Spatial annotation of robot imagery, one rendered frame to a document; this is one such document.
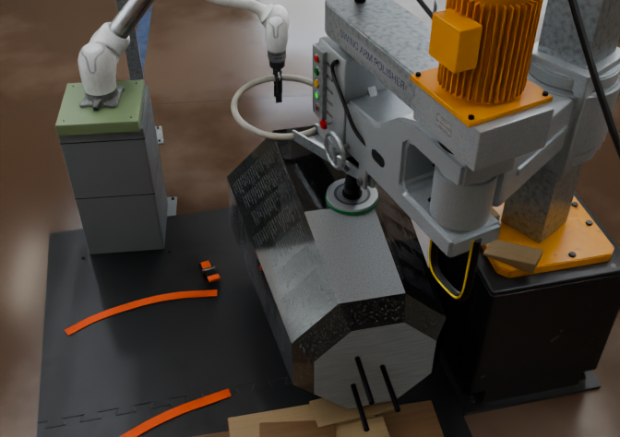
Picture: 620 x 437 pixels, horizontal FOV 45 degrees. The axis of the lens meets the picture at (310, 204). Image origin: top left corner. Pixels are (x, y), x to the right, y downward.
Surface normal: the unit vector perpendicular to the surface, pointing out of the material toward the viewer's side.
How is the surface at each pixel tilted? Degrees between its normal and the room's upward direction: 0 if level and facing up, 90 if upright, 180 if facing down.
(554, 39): 90
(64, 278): 0
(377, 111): 4
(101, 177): 90
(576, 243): 0
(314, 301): 45
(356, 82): 90
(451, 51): 90
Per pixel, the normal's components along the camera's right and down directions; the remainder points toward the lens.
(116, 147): 0.10, 0.64
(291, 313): -0.69, -0.43
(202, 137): 0.00, -0.77
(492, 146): 0.46, 0.57
